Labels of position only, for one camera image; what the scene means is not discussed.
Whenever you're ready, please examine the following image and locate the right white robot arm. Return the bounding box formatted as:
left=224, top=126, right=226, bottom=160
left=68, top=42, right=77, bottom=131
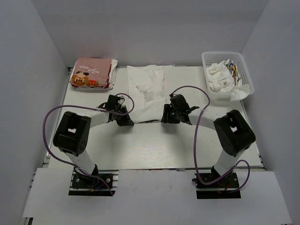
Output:
left=161, top=94, right=256, bottom=187

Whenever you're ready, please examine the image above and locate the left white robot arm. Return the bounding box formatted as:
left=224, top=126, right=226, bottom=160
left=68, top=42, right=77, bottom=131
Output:
left=53, top=93, right=135, bottom=187

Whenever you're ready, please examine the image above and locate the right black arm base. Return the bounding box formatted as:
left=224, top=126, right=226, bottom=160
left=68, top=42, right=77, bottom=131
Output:
left=192, top=172, right=241, bottom=199

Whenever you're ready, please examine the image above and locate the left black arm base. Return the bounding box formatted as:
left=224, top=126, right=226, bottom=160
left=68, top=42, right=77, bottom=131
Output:
left=68, top=171, right=119, bottom=196

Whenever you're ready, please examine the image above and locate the pink folded t shirt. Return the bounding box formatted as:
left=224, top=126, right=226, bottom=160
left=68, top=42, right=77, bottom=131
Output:
left=69, top=57, right=112, bottom=89

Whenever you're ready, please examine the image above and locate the crumpled white shirt in basket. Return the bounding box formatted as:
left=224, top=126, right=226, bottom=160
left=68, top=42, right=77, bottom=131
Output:
left=206, top=59, right=250, bottom=101

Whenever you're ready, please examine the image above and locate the white plastic basket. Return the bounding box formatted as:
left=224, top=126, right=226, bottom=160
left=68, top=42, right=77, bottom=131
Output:
left=202, top=51, right=255, bottom=102

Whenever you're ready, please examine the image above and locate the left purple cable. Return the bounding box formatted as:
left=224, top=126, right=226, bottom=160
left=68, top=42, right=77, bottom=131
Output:
left=43, top=93, right=135, bottom=196

